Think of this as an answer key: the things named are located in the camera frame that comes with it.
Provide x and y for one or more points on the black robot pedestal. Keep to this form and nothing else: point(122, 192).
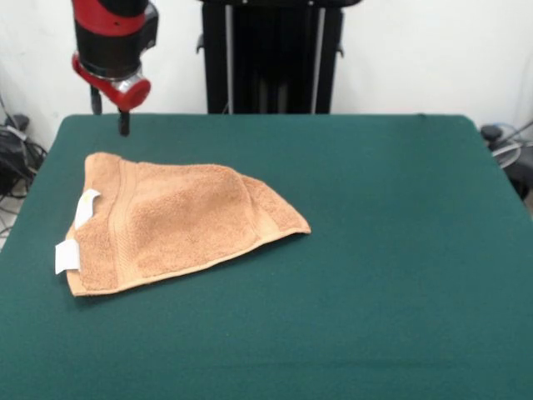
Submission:
point(275, 62)

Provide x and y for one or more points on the orange terry towel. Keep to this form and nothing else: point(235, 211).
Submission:
point(187, 221)

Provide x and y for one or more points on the dark green table cloth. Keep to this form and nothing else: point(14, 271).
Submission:
point(375, 291)

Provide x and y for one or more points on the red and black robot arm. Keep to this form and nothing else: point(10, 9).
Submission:
point(110, 37)

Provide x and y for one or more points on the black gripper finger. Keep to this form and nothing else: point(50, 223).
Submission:
point(123, 123)
point(96, 100)

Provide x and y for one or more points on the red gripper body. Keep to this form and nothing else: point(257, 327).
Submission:
point(125, 93)

